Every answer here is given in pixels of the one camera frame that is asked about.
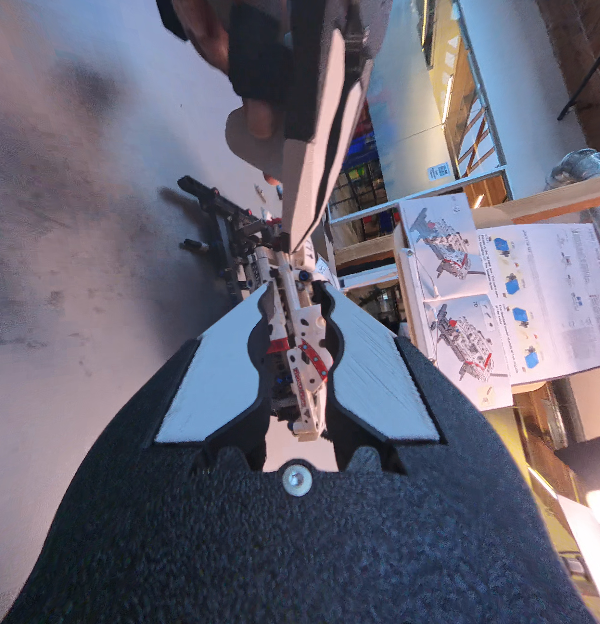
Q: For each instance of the person's left hand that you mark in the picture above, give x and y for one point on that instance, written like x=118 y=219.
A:
x=205 y=24

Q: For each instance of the white lego truck model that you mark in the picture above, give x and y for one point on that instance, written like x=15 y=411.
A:
x=261 y=263

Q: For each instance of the white booklet stand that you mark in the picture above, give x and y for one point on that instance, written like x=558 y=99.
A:
x=412 y=292

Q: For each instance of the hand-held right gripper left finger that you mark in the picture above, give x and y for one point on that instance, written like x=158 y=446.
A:
x=212 y=390

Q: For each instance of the small blue wall sign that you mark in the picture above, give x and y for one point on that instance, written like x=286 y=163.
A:
x=438 y=171

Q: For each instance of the shelf of red blue bins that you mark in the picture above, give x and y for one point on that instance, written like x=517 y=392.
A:
x=363 y=185

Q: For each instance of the white background table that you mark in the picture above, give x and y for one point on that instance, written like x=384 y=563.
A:
x=524 y=97

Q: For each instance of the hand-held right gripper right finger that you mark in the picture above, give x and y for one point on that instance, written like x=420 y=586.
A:
x=382 y=390

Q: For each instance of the printed task sheet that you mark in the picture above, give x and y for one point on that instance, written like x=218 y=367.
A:
x=563 y=292

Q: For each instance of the white lego panel subassembly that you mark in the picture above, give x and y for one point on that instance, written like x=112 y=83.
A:
x=304 y=321

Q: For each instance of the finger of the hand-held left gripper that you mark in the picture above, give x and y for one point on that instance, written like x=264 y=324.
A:
x=348 y=136
x=304 y=195

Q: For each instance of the small tan lego piece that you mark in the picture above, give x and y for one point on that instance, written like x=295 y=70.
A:
x=260 y=192

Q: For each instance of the lego sticker sheet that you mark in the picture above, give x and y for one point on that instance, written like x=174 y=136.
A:
x=329 y=273

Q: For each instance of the lego instruction booklet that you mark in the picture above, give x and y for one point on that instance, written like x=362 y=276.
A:
x=446 y=243

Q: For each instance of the white lego beam printed sticker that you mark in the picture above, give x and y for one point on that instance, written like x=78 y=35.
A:
x=301 y=387

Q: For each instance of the metal duct pipe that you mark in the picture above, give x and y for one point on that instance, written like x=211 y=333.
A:
x=582 y=165

